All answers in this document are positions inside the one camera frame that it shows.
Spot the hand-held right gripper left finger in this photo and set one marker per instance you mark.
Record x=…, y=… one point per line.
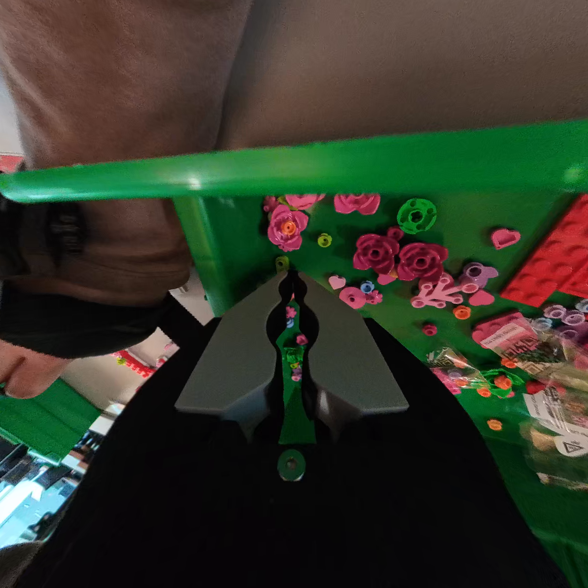
x=234, y=367

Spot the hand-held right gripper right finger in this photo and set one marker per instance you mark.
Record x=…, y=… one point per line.
x=349, y=367

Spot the lime lego stud piece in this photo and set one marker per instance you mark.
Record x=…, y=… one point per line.
x=282, y=263

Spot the green plastic bin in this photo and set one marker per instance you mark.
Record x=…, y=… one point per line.
x=367, y=160

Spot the pink round lego piece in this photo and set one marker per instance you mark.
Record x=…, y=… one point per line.
x=353, y=297

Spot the blue lego flower stud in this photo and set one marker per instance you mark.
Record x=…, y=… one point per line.
x=366, y=287

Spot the pink lego heart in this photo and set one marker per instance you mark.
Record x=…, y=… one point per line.
x=336, y=281
x=481, y=298
x=505, y=238

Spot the dark pink lego stud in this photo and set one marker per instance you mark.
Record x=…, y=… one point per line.
x=429, y=329

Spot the pink lego branch piece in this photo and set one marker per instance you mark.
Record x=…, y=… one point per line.
x=438, y=291

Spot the dark pink lego rose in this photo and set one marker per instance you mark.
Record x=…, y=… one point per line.
x=421, y=261
x=375, y=252

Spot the lime lego flower stud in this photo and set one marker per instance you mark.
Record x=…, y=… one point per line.
x=324, y=240

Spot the pink lego rose orange centre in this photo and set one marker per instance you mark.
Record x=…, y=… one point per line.
x=287, y=228

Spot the green lego stem orange stud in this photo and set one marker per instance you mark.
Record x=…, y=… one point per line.
x=503, y=381

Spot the pink lego brick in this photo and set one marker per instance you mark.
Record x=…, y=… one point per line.
x=498, y=325

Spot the lavender lego flower piece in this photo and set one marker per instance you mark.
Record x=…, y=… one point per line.
x=477, y=273

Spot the green round lego plate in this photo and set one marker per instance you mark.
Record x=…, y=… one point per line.
x=416, y=215

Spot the group of lavender lego studs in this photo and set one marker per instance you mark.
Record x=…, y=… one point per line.
x=567, y=317

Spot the red lego plate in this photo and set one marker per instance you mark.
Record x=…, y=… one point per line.
x=551, y=257

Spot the person's left hand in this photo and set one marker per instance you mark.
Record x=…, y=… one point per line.
x=27, y=372

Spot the person's black pants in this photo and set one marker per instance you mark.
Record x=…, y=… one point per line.
x=92, y=326

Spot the small clear plastic bag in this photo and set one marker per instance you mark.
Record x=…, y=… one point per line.
x=452, y=367

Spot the person's brown sweater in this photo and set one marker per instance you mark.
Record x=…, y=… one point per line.
x=138, y=92

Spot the clear plastic bag with label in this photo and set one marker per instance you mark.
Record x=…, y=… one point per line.
x=560, y=432
x=537, y=349

